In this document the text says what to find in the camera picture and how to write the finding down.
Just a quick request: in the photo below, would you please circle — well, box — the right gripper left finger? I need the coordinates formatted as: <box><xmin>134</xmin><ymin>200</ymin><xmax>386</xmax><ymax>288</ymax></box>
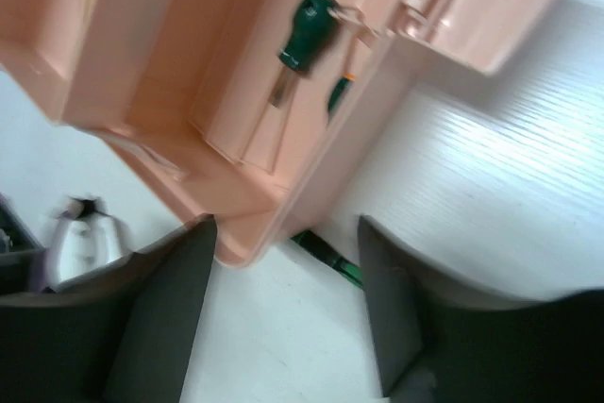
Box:
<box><xmin>1</xmin><ymin>216</ymin><xmax>217</xmax><ymax>402</ymax></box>

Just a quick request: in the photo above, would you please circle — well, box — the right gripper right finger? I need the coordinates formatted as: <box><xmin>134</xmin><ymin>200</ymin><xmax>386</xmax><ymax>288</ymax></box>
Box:
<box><xmin>357</xmin><ymin>215</ymin><xmax>603</xmax><ymax>402</ymax></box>

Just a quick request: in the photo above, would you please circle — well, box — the pink plastic toolbox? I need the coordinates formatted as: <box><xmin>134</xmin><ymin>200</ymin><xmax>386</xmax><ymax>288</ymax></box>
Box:
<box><xmin>1</xmin><ymin>0</ymin><xmax>554</xmax><ymax>267</ymax></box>

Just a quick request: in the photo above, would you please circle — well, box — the thin black green screwdriver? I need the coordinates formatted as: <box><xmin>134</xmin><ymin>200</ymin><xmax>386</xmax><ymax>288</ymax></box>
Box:
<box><xmin>291</xmin><ymin>230</ymin><xmax>362</xmax><ymax>288</ymax></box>

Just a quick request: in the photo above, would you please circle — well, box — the green stubby screwdriver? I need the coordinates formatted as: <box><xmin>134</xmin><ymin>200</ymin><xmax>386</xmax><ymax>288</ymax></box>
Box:
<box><xmin>327</xmin><ymin>74</ymin><xmax>356</xmax><ymax>122</ymax></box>
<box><xmin>269</xmin><ymin>0</ymin><xmax>339</xmax><ymax>108</ymax></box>

